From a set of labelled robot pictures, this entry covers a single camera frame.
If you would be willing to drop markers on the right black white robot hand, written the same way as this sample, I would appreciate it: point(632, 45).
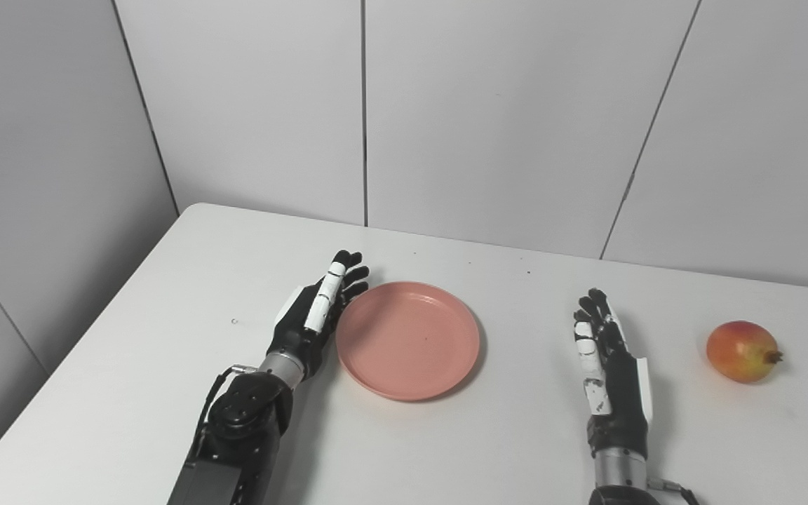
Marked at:
point(625, 400)

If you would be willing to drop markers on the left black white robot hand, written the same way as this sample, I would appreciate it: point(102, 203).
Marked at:
point(299, 330)

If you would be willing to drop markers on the pink round plate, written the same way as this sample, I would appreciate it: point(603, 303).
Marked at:
point(407, 341)

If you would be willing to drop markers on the red yellow pomegranate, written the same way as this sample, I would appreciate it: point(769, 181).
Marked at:
point(739, 351)

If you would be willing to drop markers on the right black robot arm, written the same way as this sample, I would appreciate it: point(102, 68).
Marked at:
point(621, 480)

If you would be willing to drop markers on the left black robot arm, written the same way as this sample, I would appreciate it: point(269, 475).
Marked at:
point(243, 428)

